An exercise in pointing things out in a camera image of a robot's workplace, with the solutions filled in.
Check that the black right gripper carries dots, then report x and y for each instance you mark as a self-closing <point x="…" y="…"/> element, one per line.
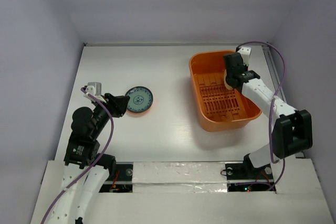
<point x="232" y="65"/>

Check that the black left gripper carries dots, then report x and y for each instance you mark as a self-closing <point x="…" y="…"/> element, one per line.
<point x="117" y="104"/>

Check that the pale green rimmed plate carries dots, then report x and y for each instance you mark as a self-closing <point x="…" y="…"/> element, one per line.
<point x="228" y="87"/>

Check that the orange red plate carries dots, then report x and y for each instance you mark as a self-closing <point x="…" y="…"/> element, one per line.
<point x="138" y="115"/>

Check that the blue floral patterned plate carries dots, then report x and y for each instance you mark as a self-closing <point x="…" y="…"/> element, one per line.
<point x="141" y="99"/>

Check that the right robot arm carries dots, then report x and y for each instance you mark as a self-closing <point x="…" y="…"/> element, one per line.
<point x="257" y="92"/>

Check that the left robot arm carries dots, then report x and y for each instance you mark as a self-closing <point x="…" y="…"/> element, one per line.
<point x="85" y="167"/>

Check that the orange plastic dish rack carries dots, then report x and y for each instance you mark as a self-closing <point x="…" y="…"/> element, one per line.
<point x="218" y="109"/>

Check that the silver foil tape strip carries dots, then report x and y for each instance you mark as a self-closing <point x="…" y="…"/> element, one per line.
<point x="178" y="177"/>

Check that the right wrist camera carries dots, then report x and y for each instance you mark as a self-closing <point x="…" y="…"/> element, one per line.
<point x="245" y="53"/>

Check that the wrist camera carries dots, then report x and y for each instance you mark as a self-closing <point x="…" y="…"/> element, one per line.
<point x="92" y="88"/>
<point x="245" y="53"/>

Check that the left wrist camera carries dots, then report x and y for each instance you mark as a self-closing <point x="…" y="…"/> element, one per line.
<point x="92" y="88"/>

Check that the aluminium side rail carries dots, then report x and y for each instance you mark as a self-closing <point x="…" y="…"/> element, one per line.
<point x="283" y="98"/>

